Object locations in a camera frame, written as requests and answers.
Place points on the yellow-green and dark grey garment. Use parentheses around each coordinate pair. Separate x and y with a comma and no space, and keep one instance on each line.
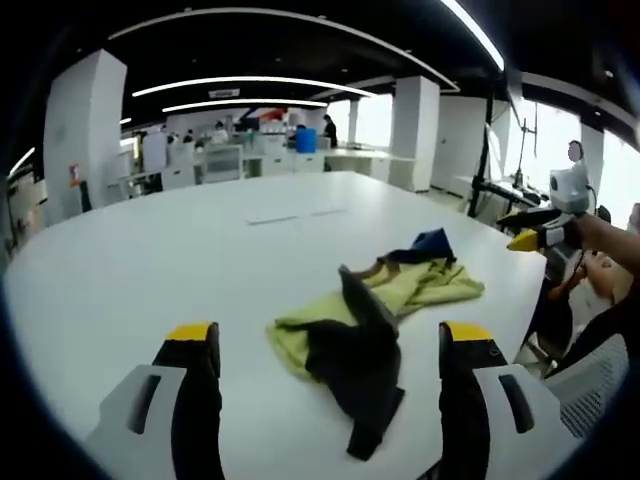
(360,360)

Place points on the long curved ceiling light strip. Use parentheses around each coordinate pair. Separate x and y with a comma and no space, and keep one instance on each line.
(250,83)

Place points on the white mesh office chair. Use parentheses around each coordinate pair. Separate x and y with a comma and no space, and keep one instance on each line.
(592,385)

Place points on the blue barrel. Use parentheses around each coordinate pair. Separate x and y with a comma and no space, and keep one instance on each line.
(306,140)

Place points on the narrow white square pillar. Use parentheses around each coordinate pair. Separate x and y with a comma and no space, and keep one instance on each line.
(414,132)

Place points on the long grey table slot cover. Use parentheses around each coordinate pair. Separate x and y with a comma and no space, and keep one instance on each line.
(272,219)

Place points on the short curved ceiling light strip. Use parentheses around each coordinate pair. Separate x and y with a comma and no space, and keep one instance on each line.
(245,103)

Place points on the short grey table slot cover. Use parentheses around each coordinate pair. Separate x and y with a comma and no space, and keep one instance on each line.
(328,212)

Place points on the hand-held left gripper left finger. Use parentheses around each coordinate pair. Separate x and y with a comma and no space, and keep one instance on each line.
(195,400)

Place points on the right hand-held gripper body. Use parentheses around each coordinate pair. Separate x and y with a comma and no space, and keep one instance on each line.
(570,192)

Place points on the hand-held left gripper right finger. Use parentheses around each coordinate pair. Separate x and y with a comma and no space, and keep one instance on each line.
(460,400)

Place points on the black metal stand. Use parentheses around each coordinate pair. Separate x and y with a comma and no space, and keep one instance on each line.
(482,185)

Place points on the white office desk row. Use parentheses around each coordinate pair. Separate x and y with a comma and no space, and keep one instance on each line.
(280,162)

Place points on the orange sign on pillar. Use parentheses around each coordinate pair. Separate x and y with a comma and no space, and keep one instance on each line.
(76,175)

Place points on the wide white square pillar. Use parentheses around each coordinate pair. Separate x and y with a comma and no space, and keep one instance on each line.
(82,135)

